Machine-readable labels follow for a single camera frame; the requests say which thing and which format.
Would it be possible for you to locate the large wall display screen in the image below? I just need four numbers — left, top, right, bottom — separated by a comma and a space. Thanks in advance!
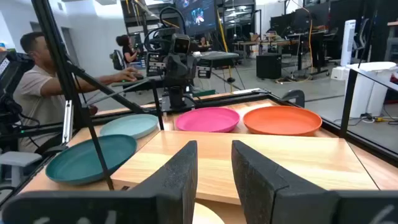
175, 0, 218, 36

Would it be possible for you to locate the black aluminium table frame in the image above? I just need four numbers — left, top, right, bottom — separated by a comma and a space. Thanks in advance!
0, 0, 398, 208

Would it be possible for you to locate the pale peach plate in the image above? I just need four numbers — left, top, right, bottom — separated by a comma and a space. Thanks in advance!
192, 202, 225, 224

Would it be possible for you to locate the orange plate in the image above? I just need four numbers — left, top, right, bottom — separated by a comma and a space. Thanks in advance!
243, 105, 323, 137

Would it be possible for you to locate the teal blue plate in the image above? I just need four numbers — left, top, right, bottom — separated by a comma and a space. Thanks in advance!
45, 134, 138, 187

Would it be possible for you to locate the silver aluminium bracket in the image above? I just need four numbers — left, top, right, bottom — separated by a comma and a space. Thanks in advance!
62, 99, 74, 144

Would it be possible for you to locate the grey stool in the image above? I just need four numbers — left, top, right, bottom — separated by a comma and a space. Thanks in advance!
0, 151, 43, 188

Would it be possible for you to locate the grey curved bracket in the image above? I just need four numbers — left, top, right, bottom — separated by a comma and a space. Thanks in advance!
281, 89, 306, 108

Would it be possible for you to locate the person at distant desk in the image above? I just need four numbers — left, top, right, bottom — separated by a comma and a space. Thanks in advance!
115, 34, 139, 65

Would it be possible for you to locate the grey work table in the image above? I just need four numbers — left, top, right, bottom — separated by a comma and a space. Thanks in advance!
198, 51, 240, 68

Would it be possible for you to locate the yellow hanging cable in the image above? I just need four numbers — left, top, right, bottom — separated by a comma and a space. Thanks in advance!
216, 8, 233, 93

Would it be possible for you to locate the pink plate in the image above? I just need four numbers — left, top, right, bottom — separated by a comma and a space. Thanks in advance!
175, 107, 241, 134

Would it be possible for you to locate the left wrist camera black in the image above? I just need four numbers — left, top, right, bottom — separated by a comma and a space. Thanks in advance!
170, 33, 192, 56

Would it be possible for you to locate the white bin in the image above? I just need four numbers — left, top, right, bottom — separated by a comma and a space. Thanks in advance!
346, 61, 398, 119

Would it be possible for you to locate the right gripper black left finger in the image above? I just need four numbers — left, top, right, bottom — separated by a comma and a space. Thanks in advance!
1, 139, 199, 224

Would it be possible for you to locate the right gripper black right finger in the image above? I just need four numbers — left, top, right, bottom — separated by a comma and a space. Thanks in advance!
231, 139, 398, 224

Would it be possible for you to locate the black cabinet box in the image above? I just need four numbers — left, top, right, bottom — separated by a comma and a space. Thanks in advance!
256, 53, 283, 80

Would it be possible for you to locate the light blue plate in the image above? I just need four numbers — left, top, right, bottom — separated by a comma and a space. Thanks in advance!
99, 113, 159, 140

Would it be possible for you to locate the black upright post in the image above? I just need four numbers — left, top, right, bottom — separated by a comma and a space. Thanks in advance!
339, 68, 398, 139

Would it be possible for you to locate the white tower fan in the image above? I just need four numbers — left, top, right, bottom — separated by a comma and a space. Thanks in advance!
340, 19, 357, 67

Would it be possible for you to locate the seated person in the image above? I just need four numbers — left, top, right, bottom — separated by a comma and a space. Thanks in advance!
12, 30, 146, 153

